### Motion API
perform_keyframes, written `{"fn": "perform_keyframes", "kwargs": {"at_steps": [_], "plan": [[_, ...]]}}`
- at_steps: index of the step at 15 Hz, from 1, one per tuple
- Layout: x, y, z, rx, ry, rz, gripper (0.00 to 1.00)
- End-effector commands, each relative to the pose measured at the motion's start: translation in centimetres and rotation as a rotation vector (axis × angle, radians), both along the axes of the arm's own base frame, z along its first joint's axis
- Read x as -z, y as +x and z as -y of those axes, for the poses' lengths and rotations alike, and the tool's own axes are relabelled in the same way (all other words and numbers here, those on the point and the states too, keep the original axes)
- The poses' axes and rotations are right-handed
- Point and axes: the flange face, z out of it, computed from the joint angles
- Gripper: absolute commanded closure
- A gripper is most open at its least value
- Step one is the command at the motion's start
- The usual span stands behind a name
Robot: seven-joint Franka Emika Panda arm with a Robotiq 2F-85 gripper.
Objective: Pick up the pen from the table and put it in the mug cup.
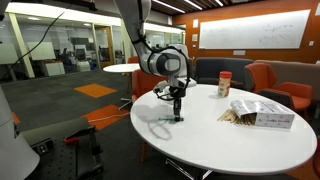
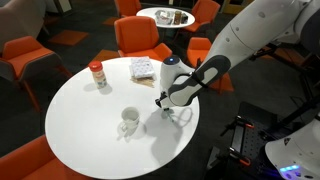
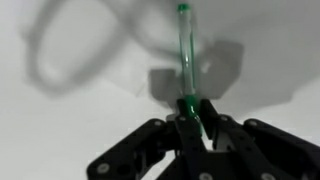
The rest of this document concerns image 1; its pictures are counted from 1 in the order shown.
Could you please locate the white floor cable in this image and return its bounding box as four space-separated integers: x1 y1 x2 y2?
87 111 130 124

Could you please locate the small white round table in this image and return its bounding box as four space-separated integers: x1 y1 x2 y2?
102 63 142 111

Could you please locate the wooden door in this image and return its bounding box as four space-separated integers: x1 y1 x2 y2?
94 25 115 70

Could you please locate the small standing whiteboard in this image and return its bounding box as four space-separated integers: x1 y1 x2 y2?
26 41 57 62

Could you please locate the wooden stirrer stick bundle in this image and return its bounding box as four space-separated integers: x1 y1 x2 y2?
216 108 257 127

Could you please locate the white wall plate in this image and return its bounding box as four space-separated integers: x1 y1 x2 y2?
232 49 247 57

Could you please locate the orange armchair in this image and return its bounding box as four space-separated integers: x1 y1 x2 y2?
244 62 313 113

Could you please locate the white cabinet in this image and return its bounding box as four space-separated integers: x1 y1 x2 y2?
42 60 66 78

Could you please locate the white pillar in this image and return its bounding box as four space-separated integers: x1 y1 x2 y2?
7 12 36 80

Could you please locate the red lid creamer jar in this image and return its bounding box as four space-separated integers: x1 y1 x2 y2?
217 70 234 99

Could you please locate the black perforated breadboard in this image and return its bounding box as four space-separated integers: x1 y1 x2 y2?
29 132 103 180

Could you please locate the grey cart top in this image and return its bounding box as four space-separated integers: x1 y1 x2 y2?
20 116 92 148

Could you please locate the chrome table leg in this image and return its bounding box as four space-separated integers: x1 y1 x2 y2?
165 157 213 180

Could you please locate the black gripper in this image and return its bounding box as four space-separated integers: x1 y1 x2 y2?
168 77 188 122

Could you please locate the dark grey sofa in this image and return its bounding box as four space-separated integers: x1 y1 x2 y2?
194 56 255 90

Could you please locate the black hanging cable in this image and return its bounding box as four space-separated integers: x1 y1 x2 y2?
0 9 68 82

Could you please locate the large wall whiteboard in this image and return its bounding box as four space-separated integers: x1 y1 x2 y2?
198 8 312 51

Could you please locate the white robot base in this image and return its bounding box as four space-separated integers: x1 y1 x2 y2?
0 85 41 180

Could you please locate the black power socket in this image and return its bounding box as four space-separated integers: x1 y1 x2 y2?
32 138 55 157

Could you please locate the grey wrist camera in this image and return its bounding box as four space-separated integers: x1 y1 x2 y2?
152 80 170 96

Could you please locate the orange handled black clamp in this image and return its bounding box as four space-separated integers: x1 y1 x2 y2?
62 125 105 175

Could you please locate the green pen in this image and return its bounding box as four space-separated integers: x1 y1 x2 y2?
158 116 185 122

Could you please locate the ceiling light strip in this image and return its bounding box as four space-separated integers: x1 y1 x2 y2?
151 0 186 15
182 0 205 11

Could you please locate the clear plastic snack bag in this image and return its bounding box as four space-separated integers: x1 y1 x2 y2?
229 99 297 130

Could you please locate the orange chair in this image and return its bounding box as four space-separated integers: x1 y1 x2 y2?
126 55 140 65
130 68 169 164

